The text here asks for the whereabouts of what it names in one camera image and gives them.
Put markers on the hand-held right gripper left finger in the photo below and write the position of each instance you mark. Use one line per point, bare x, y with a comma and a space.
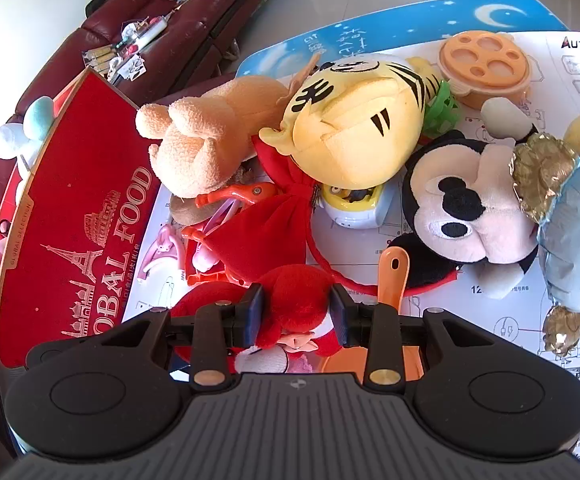
254, 312

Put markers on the orange toy scissors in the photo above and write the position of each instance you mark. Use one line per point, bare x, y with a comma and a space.
250, 192

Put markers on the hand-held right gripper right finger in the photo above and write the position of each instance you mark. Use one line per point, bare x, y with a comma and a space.
341, 316

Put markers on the peach plush bear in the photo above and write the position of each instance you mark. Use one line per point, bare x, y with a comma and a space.
205, 135

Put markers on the pink earmuff headphones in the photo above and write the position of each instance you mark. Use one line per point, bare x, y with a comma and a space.
202, 257

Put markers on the blue star mat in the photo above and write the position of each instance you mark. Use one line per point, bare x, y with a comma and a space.
409, 20

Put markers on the red plush toy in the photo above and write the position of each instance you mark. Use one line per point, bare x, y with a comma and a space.
295, 295

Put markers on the green plastic toy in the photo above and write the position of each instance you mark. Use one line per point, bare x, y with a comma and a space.
442, 107

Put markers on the brown plush toy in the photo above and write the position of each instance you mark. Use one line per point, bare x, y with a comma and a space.
185, 212

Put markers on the orange plastic scoop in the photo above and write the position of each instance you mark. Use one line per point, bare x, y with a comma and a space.
393, 280

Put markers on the pink plastic toy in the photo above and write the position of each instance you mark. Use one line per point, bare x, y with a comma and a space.
165, 245

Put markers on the red cardboard box gold print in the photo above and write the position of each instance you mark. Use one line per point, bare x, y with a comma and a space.
80, 200

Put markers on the scattered small toys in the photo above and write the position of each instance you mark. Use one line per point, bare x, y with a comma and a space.
125, 50

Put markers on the orange round lidded container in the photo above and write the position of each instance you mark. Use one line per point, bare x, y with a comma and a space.
484, 55

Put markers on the yellow and white toy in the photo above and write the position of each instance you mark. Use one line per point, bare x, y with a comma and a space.
354, 207

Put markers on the light blue plush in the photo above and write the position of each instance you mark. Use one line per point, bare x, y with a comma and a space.
40, 112

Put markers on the yellow tiger plush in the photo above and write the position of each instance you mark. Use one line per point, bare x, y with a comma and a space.
349, 115

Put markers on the red bow headband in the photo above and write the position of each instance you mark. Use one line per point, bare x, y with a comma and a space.
265, 230

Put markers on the black mouse plush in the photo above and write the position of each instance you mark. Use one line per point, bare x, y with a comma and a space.
449, 210

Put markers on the pink hair clip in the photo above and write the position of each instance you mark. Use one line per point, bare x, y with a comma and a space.
222, 215

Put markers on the maroon leather sofa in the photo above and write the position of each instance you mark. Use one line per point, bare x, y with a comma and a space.
190, 15

